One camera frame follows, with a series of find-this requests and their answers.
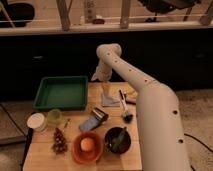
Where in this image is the black chair at left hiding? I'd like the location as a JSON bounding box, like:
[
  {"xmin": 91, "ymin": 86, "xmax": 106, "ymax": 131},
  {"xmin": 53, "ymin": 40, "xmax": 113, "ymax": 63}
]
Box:
[{"xmin": 0, "ymin": 0, "xmax": 35, "ymax": 28}]

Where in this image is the white round container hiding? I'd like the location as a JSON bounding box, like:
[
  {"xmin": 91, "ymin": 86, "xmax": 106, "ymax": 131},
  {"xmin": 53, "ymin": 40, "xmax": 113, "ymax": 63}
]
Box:
[{"xmin": 27, "ymin": 113, "xmax": 46, "ymax": 132}]

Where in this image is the dark red object on shelf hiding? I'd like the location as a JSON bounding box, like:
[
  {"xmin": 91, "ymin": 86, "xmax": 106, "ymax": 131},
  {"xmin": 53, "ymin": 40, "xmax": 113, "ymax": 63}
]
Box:
[{"xmin": 92, "ymin": 18, "xmax": 105, "ymax": 24}]

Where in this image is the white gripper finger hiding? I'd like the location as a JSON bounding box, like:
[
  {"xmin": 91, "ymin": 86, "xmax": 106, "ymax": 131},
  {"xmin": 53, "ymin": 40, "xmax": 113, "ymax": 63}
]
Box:
[{"xmin": 102, "ymin": 81, "xmax": 110, "ymax": 96}]

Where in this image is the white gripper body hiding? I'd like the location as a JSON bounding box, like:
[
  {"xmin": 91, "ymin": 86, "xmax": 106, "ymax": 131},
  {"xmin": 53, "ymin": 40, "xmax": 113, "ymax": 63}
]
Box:
[{"xmin": 91, "ymin": 60, "xmax": 112, "ymax": 82}]

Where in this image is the yellow banana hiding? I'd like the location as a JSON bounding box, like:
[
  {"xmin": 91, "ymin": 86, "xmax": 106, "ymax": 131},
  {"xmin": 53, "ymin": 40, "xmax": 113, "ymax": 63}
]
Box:
[{"xmin": 125, "ymin": 88, "xmax": 136, "ymax": 95}]

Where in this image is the orange fruit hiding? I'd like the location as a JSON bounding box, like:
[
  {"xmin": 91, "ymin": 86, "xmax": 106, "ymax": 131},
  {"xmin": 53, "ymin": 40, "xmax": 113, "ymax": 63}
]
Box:
[{"xmin": 80, "ymin": 138, "xmax": 95, "ymax": 152}]

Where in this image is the black office chair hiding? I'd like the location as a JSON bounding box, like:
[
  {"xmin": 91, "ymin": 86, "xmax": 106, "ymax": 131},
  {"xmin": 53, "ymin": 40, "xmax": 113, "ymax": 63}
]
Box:
[{"xmin": 138, "ymin": 0, "xmax": 201, "ymax": 22}]

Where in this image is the black dish brush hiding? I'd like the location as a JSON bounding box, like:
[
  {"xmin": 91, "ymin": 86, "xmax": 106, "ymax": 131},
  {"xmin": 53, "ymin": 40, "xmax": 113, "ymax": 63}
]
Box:
[{"xmin": 119, "ymin": 91, "xmax": 133, "ymax": 123}]

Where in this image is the green vegetable in bowl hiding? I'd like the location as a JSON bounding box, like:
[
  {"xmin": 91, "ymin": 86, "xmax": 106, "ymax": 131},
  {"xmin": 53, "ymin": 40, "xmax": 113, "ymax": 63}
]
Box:
[{"xmin": 111, "ymin": 127, "xmax": 126, "ymax": 154}]

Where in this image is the green plastic tray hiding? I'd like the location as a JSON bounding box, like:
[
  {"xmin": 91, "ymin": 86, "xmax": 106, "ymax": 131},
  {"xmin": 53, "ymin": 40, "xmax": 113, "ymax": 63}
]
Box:
[{"xmin": 33, "ymin": 76, "xmax": 88, "ymax": 111}]

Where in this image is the green plastic cup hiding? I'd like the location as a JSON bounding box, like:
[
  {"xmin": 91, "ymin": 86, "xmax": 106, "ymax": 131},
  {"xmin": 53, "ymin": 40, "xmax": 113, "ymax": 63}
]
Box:
[{"xmin": 47, "ymin": 109, "xmax": 62, "ymax": 125}]

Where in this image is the blue sponge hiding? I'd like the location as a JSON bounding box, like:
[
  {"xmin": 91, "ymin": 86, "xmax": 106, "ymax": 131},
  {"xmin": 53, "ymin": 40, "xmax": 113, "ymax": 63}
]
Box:
[{"xmin": 79, "ymin": 117, "xmax": 98, "ymax": 131}]

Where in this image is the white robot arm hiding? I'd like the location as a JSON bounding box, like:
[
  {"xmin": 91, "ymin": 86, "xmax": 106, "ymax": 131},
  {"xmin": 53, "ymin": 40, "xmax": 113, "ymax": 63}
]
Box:
[{"xmin": 92, "ymin": 43, "xmax": 192, "ymax": 171}]

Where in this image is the black bowl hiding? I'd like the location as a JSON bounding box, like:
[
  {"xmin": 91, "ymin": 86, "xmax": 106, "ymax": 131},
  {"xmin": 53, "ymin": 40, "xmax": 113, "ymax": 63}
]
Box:
[{"xmin": 104, "ymin": 127, "xmax": 131, "ymax": 154}]

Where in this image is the orange bowl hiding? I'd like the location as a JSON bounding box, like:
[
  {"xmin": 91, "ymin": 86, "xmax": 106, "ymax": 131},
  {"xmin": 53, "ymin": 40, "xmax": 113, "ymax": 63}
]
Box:
[{"xmin": 71, "ymin": 131, "xmax": 104, "ymax": 164}]

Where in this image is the black beige scrub brush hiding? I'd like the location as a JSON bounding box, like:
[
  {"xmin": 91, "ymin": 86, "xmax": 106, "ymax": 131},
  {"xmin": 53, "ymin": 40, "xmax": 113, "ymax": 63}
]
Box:
[{"xmin": 125, "ymin": 95, "xmax": 136, "ymax": 105}]

